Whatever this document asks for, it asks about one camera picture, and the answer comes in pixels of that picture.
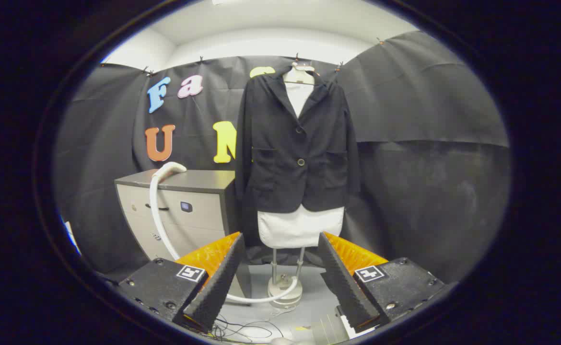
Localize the black backdrop cloth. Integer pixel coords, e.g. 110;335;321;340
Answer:
53;31;510;288

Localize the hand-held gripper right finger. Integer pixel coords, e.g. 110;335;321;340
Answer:
317;232;446;331

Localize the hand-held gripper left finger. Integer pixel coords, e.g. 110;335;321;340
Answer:
117;232;245;334

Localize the tangle of black cables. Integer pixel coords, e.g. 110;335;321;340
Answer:
209;314;286;343

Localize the white garment steamer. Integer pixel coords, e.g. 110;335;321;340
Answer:
149;162;300;304

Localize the row of small backdrop clips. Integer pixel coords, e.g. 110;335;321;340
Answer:
103;37;386;77

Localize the white mannequin torso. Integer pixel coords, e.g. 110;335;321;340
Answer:
257;61;345;249

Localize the grey cabinet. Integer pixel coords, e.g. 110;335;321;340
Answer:
115;169;252;298

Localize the mannequin stand with round base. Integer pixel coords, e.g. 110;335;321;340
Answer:
267;247;305;310

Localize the black jacket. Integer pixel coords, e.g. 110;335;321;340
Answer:
235;71;362;214

